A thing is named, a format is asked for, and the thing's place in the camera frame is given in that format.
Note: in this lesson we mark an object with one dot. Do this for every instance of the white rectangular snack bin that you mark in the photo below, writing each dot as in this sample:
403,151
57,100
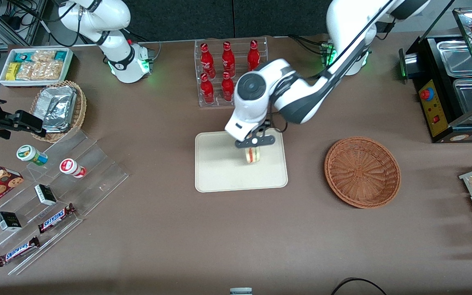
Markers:
68,61

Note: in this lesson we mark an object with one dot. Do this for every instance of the snickers bar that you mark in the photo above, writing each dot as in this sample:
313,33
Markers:
55,218
18,251

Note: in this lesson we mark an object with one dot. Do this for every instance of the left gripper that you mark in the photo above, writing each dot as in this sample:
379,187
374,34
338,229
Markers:
260,129

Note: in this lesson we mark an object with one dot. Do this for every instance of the cream plastic tray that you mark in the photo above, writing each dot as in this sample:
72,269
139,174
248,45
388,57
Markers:
219,172

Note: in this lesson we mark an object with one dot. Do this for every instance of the small grey object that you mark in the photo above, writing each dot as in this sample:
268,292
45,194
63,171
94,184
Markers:
241,291

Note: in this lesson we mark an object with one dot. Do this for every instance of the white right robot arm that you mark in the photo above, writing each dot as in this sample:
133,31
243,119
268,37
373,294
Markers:
117,53

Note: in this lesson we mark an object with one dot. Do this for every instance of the triangle sandwich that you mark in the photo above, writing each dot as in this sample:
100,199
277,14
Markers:
252,155

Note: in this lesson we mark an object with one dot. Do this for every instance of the small tan wicker basket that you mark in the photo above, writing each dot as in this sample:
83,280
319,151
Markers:
81,108

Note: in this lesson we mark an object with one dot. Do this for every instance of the clear bag of crackers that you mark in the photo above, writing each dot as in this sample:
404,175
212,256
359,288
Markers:
43,55
39,70
25,71
54,69

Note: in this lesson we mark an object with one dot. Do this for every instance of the silver foil package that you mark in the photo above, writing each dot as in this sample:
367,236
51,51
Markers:
57,116
55,95

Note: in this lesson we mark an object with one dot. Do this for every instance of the small black box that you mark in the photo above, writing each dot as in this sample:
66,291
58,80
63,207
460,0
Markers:
45,194
8,221

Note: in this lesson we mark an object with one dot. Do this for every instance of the red lid cup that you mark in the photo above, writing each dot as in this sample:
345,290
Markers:
70,167

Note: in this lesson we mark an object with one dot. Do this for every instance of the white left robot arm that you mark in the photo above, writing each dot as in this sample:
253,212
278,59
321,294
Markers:
301,98

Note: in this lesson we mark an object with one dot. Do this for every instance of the clear acrylic bottle rack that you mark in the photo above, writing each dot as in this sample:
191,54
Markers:
215,104

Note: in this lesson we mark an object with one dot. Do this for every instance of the black food warmer case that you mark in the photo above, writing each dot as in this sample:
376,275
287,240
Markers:
434,119

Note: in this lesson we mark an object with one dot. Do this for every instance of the red cola bottle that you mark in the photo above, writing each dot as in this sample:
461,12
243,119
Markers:
207,91
253,57
228,59
227,88
207,61

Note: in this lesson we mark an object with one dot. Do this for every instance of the teal snack packet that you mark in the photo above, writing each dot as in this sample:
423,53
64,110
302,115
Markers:
23,57
60,55

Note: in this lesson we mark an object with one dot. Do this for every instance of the green lid cup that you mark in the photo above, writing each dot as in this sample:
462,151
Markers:
29,153

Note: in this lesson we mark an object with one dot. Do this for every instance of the clear acrylic stepped shelf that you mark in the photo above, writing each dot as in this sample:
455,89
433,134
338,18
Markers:
96,176

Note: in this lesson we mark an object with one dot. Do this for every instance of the red round knob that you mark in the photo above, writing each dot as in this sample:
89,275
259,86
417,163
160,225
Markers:
426,94

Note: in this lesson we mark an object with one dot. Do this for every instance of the yellow snack packet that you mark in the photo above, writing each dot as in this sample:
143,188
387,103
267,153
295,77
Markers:
12,71

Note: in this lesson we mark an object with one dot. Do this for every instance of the brown wicker basket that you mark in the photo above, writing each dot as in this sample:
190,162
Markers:
363,172

